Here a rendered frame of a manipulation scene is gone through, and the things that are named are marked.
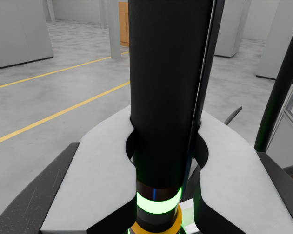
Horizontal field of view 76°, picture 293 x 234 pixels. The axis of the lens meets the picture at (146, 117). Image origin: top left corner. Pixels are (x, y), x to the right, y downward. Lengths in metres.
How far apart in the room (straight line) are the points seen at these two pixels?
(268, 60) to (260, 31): 6.74
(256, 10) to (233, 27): 5.12
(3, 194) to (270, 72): 5.60
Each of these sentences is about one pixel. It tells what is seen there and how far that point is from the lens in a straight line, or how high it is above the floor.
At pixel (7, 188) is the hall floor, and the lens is 2.44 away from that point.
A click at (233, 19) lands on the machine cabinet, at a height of 1.20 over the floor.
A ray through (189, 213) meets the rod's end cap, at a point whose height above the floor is 1.45.
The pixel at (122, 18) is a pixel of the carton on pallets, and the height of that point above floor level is 1.02.
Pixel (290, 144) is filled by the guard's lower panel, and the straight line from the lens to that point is 1.52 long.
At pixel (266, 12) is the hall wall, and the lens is 12.23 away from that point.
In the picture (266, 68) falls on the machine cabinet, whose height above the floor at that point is 0.27.
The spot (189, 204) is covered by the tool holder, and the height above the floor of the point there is 1.45.
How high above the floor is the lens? 1.62
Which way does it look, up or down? 32 degrees down
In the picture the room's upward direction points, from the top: 1 degrees clockwise
